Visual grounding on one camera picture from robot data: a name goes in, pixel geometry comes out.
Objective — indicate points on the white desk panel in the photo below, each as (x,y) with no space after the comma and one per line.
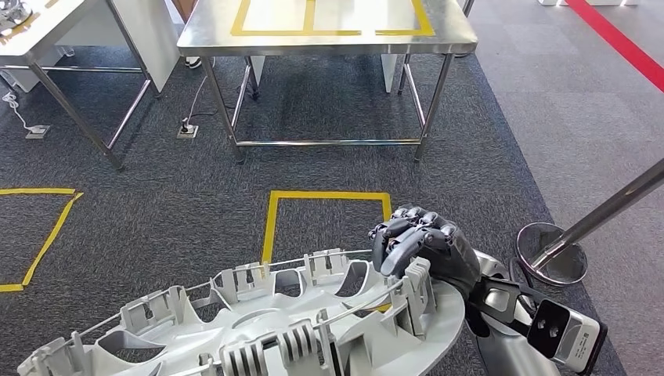
(150,36)

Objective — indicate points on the grey floor socket box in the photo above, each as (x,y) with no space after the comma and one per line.
(187,132)
(38,132)

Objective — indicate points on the red barrier belt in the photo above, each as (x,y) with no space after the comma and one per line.
(622,41)

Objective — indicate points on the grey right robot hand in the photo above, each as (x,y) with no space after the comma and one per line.
(446,249)

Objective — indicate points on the stainless steel workbench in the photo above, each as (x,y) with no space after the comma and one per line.
(456,26)

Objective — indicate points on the silver metal part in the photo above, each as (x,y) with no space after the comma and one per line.
(13,10)

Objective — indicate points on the chrome stanchion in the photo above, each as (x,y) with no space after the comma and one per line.
(552,254)
(468,6)

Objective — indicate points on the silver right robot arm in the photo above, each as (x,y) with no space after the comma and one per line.
(508,347)

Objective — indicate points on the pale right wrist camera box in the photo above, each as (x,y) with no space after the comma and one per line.
(576,337)

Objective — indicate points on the table with chrome legs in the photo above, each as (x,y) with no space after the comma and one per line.
(41,31)

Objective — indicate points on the grey plastic wheel hubcap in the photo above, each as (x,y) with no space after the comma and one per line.
(259,332)

